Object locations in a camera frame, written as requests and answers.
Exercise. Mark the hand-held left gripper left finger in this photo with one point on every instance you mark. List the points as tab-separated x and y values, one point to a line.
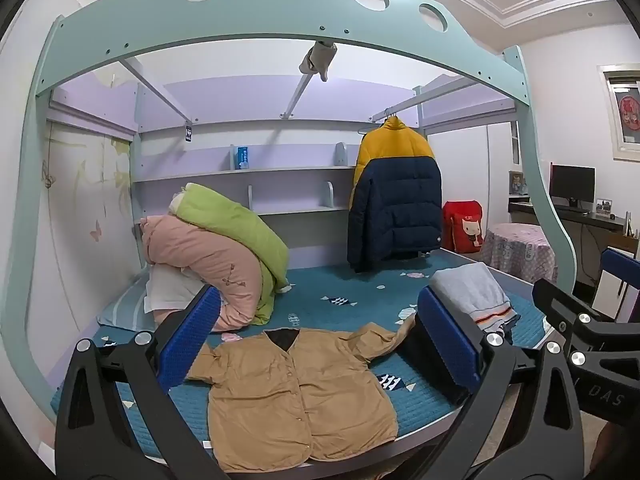
192	335

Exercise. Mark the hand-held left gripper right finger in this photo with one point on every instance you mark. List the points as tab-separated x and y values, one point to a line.
450	335

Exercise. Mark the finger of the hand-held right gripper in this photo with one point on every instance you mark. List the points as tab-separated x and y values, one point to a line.
622	272
560	305

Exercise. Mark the tan jacket with black lining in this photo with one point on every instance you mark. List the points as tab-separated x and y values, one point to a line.
290	390

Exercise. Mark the folded grey clothes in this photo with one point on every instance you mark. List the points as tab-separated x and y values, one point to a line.
470	285

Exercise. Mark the white pillow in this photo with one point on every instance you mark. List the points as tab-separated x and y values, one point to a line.
170	290

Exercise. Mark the dark desk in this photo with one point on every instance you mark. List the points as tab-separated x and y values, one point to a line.
600	220

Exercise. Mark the round table with floral cloth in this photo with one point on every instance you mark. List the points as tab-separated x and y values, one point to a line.
520	252

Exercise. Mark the blue striped pillow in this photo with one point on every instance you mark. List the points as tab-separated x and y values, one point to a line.
125	310

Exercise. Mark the pink quilt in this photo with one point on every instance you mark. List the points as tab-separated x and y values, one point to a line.
200	250

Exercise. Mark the black computer monitor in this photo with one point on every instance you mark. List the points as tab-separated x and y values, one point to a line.
572	182

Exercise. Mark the red bag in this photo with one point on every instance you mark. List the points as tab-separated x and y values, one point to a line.
462	225

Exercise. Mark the green quilt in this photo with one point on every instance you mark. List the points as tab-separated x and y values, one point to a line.
225	220

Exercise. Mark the teal quilted bed sheet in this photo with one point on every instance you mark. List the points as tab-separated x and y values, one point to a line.
340	285

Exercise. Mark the yellow and navy puffer jacket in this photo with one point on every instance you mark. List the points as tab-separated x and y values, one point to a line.
395	200

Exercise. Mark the white framed window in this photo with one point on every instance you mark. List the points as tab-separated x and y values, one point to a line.
625	110

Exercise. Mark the white wardrobe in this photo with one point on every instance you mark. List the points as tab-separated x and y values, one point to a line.
470	160

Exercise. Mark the small blue box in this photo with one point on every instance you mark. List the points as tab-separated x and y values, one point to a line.
243	157

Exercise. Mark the hanging dark tag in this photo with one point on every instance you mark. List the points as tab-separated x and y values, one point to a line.
189	132

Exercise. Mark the grey cloth on beam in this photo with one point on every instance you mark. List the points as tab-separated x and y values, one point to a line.
317	60

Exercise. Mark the small photo frame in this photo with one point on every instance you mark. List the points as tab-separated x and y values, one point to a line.
603	206

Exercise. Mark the picture frame on wardrobe shelf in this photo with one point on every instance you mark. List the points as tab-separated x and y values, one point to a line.
518	183

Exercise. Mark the lavender wall shelves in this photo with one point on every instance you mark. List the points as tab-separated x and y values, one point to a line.
280	172

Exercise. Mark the teal bunk bed frame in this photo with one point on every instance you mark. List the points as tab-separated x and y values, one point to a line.
250	35

